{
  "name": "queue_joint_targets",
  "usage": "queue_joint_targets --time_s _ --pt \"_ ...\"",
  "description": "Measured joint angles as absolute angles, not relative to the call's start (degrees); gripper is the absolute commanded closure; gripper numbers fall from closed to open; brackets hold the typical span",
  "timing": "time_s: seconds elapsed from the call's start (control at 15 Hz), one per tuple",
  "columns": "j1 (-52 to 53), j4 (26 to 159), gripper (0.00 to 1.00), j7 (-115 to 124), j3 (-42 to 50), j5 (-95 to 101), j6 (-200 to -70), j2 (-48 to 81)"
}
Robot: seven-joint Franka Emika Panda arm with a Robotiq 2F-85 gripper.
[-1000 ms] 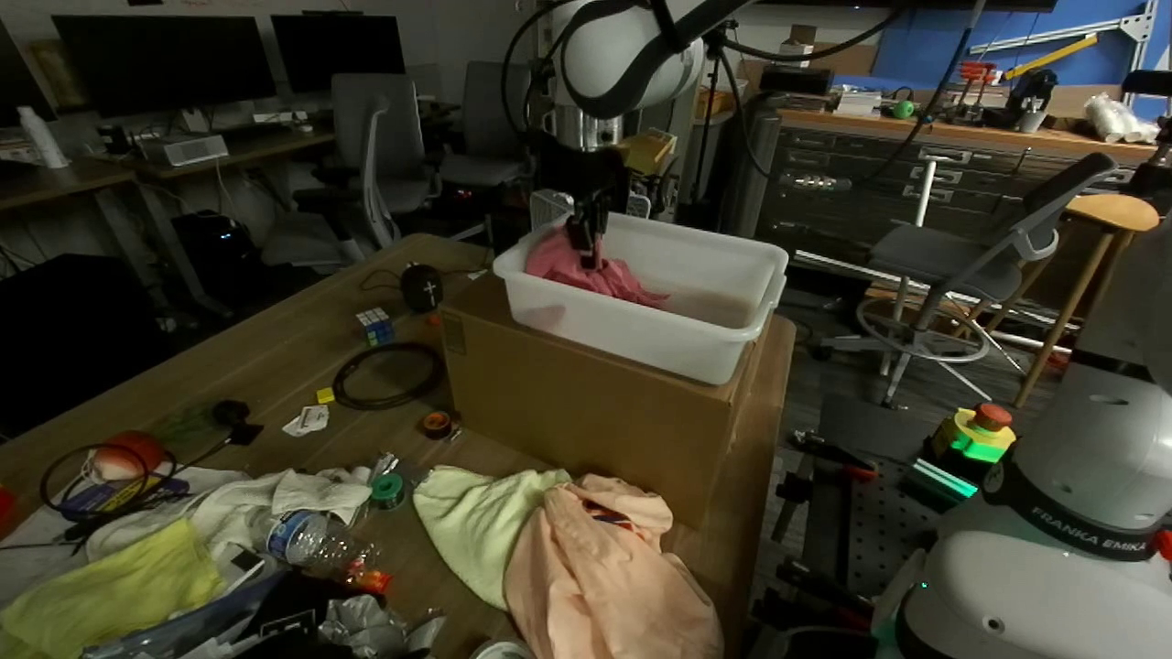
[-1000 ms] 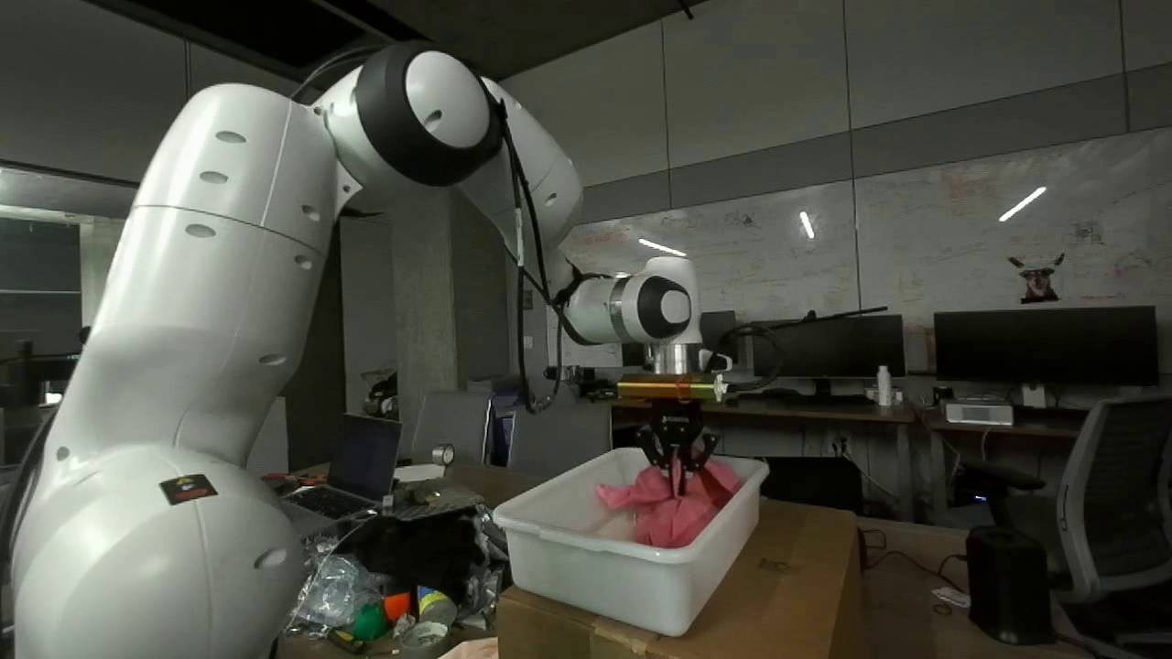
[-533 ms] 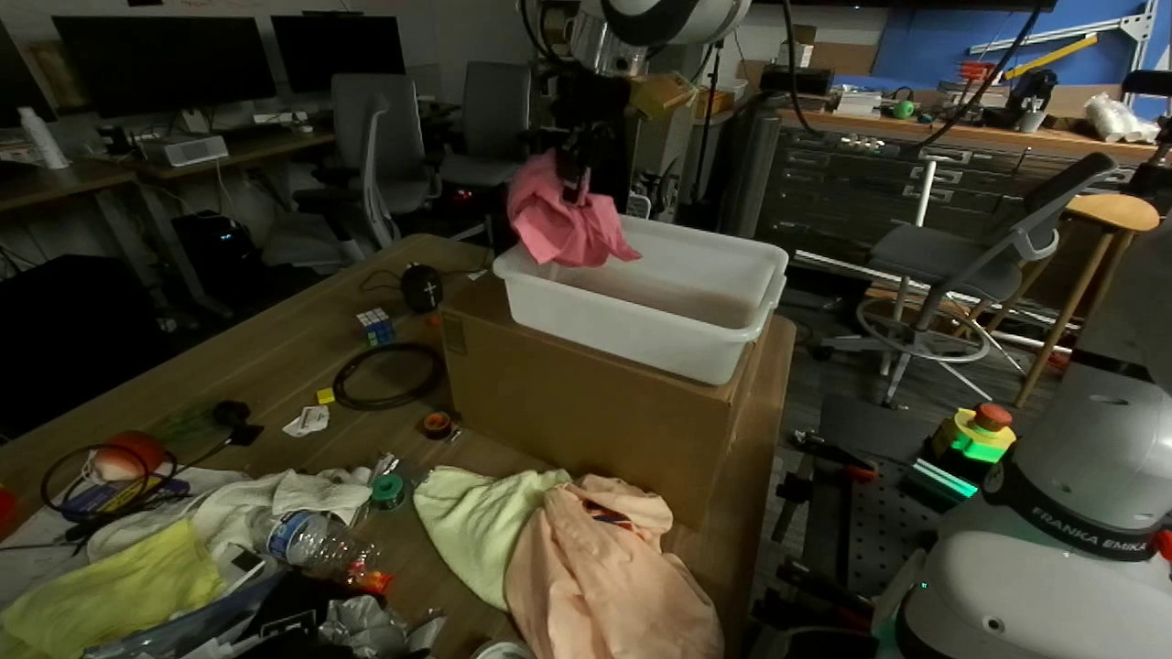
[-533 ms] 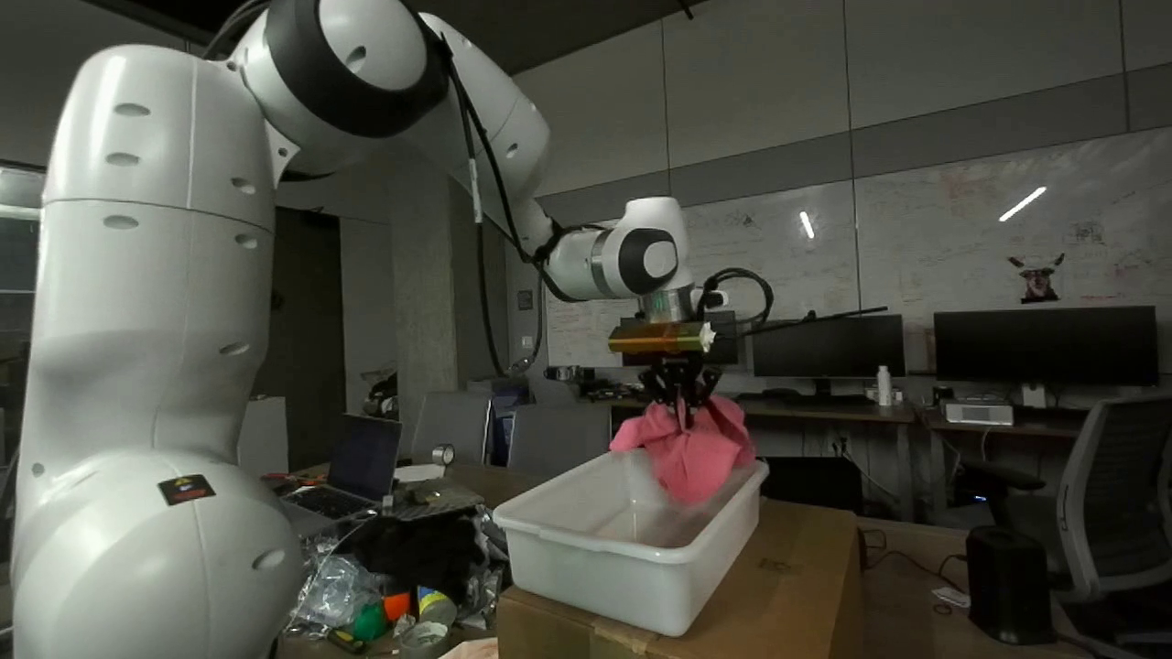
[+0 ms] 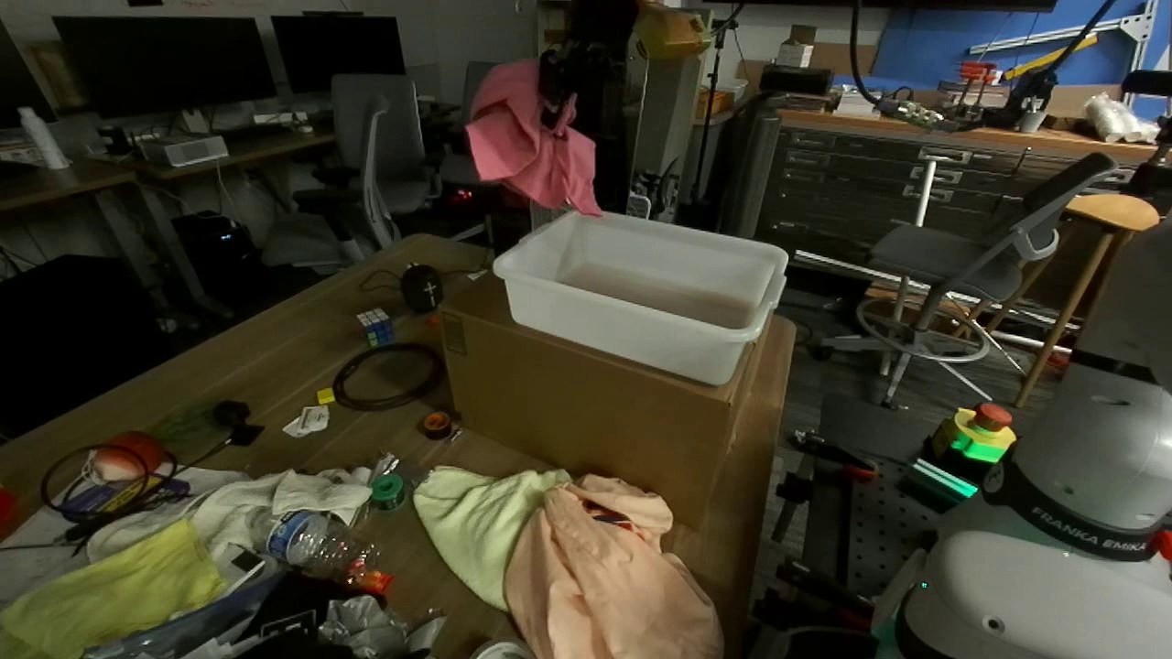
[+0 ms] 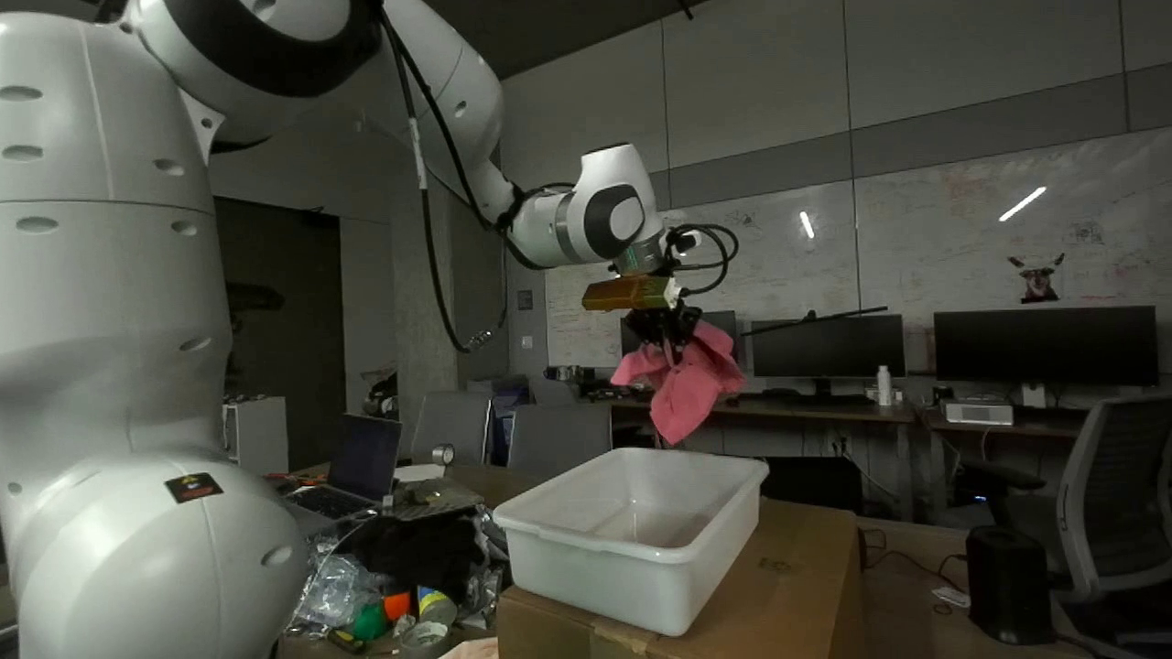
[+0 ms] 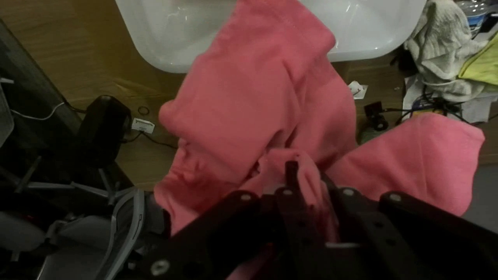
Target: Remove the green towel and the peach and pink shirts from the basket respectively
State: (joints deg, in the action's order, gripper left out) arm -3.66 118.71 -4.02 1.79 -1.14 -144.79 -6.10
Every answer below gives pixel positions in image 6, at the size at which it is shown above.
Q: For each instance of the small orange object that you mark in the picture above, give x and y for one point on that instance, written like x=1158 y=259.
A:
x=397 y=606

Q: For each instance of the small wall sticker figure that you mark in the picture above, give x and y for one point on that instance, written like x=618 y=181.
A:
x=1036 y=285

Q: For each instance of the brown cardboard box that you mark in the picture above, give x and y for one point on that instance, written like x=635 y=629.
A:
x=793 y=587

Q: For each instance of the crumpled clear plastic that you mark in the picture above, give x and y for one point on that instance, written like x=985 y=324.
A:
x=323 y=587

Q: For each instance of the small green toy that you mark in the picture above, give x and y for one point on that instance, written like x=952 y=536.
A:
x=371 y=623

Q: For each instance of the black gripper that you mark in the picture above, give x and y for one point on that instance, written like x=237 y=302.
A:
x=683 y=326

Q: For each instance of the wide black computer monitor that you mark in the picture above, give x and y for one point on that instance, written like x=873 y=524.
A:
x=1044 y=345

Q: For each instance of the dark grey chair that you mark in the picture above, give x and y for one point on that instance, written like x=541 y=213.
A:
x=550 y=437

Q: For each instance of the white bottle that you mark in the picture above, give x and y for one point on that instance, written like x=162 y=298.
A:
x=885 y=389

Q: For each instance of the pink shirt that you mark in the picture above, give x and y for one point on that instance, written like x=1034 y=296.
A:
x=690 y=389

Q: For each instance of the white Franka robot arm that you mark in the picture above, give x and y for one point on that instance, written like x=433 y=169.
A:
x=111 y=306

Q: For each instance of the white tape roll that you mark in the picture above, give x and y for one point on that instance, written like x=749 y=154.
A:
x=417 y=475

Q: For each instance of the white plastic basket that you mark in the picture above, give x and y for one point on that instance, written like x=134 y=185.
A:
x=610 y=590

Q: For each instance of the flat white desk box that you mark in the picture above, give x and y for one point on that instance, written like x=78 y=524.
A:
x=974 y=417

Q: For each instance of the long wooden desk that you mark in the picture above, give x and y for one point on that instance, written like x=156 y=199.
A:
x=793 y=417

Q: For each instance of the yellow green tennis ball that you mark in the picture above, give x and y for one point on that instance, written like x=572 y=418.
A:
x=437 y=606

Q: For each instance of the black case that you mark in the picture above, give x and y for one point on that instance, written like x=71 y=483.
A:
x=414 y=551

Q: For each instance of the small white desk gadget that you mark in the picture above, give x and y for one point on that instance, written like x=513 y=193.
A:
x=1034 y=398

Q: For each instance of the grey mesh office chair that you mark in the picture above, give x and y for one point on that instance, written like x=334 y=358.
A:
x=1121 y=490

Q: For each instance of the black floor speaker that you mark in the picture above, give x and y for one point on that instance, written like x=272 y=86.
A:
x=1012 y=587

